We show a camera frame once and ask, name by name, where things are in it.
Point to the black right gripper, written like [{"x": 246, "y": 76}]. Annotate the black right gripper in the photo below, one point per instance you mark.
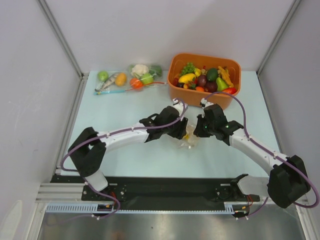
[{"x": 201, "y": 128}]

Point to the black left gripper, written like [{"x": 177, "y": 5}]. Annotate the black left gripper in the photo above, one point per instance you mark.
[{"x": 180, "y": 131}]

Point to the clear zip top bag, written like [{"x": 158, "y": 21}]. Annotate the clear zip top bag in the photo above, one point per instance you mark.
[{"x": 189, "y": 140}]

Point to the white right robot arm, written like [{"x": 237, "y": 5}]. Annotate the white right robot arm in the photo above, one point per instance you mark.
[{"x": 286, "y": 176}]

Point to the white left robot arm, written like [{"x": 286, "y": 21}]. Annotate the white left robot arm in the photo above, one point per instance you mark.
[{"x": 88, "y": 150}]

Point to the fake dark plum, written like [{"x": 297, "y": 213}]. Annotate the fake dark plum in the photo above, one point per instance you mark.
[{"x": 211, "y": 87}]

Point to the fake red orange mango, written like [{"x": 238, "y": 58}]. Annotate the fake red orange mango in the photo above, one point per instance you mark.
[{"x": 230, "y": 90}]

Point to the fake green pear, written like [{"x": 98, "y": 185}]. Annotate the fake green pear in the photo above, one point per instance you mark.
[{"x": 221, "y": 84}]

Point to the fake purple passion fruit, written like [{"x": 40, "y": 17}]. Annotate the fake purple passion fruit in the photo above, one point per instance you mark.
[{"x": 202, "y": 80}]

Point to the fake green avocado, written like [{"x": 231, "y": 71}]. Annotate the fake green avocado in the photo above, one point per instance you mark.
[{"x": 212, "y": 74}]

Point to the fake yellow mango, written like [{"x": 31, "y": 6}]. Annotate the fake yellow mango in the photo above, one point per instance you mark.
[{"x": 189, "y": 77}]

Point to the fake orange ginger root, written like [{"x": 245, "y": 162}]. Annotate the fake orange ginger root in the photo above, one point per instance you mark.
[{"x": 224, "y": 75}]

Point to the fake green grapes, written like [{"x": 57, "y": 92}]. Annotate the fake green grapes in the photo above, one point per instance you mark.
[{"x": 189, "y": 68}]

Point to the fake green lime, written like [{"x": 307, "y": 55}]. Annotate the fake green lime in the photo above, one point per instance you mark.
[{"x": 146, "y": 79}]

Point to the fake orange tomato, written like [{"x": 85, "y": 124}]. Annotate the fake orange tomato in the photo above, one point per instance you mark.
[{"x": 136, "y": 83}]

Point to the red-zip bag with vegetables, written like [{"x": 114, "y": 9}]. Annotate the red-zip bag with vegetables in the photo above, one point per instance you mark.
[{"x": 158, "y": 81}]

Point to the fake green broccoli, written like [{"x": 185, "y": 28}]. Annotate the fake green broccoli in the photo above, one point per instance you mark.
[{"x": 156, "y": 70}]

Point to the fake white cauliflower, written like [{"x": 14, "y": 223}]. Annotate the fake white cauliflower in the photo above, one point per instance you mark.
[{"x": 138, "y": 70}]

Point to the fake brown potato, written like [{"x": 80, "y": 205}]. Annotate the fake brown potato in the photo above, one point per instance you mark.
[{"x": 121, "y": 79}]

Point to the fake grey fish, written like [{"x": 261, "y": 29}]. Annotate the fake grey fish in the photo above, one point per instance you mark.
[{"x": 107, "y": 83}]

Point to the blue-zip bag with fish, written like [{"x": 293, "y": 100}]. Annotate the blue-zip bag with fish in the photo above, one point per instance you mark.
[{"x": 113, "y": 89}]

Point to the green fake apple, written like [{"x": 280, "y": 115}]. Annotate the green fake apple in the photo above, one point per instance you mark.
[{"x": 102, "y": 76}]

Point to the orange plastic bin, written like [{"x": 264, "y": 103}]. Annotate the orange plastic bin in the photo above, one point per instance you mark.
[{"x": 190, "y": 92}]

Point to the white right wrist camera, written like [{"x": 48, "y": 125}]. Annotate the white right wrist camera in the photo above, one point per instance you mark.
[{"x": 205, "y": 103}]

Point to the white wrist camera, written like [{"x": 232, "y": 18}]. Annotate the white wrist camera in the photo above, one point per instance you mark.
[
  {"x": 179, "y": 105},
  {"x": 205, "y": 103}
]

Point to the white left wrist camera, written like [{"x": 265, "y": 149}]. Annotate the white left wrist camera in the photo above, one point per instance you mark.
[{"x": 179, "y": 105}]

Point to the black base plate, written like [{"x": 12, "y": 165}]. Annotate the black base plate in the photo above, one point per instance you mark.
[{"x": 149, "y": 194}]

